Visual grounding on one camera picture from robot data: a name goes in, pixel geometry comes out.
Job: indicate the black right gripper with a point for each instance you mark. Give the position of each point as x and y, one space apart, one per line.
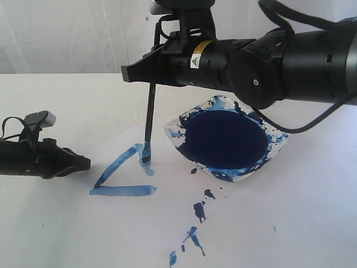
199 62

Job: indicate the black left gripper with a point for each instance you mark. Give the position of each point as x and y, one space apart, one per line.
45 160

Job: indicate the black paintbrush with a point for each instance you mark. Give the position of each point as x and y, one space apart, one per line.
146 155

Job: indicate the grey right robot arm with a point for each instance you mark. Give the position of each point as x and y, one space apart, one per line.
317 66

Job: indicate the white paper sheet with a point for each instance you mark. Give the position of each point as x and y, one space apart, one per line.
157 215

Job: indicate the white square paint dish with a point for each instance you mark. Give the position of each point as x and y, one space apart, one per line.
225 139

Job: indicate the white backdrop cloth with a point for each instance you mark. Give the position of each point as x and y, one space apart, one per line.
101 36

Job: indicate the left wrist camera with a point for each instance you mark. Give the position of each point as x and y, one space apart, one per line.
42 119

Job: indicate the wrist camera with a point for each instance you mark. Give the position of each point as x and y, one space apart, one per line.
42 119
194 17

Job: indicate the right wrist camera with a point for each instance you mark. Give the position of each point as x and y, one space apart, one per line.
194 17

